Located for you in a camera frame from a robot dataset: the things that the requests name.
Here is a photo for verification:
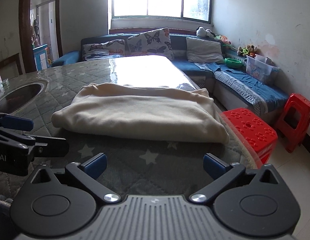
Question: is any cream sweater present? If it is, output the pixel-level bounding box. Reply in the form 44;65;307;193
51;83;229;144

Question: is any red plastic stool near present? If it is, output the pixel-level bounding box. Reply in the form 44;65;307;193
221;108;278;168

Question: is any red plastic stool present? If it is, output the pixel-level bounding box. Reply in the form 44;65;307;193
221;108;278;168
275;93;310;153

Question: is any dark wooden display cabinet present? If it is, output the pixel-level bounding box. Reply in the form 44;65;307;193
0;53;23;80

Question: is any blue white small cabinet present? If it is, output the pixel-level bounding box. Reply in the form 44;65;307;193
33;44;49;70

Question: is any red plastic stool far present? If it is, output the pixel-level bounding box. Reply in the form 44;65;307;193
275;93;310;153

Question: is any blue corner sofa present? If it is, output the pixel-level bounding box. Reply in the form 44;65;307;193
51;34;289;117

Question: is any butterfly pillow left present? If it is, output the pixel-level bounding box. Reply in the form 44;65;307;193
82;39;126;61

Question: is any butterfly pillow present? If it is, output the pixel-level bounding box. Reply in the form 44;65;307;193
126;28;174;60
82;39;126;61

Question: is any green plastic bowl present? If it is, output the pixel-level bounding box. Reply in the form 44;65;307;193
224;58;243;69

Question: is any clear plastic storage box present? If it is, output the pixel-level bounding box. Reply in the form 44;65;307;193
246;56;280;86

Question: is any grey plain cushion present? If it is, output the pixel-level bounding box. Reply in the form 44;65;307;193
186;37;224;63

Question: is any brown plush toy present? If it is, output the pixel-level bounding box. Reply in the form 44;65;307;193
237;44;258;58

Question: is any panda plush toy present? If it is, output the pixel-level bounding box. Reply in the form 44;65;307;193
196;27;215;38

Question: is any butterfly pillow right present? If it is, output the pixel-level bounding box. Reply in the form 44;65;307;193
126;28;174;60

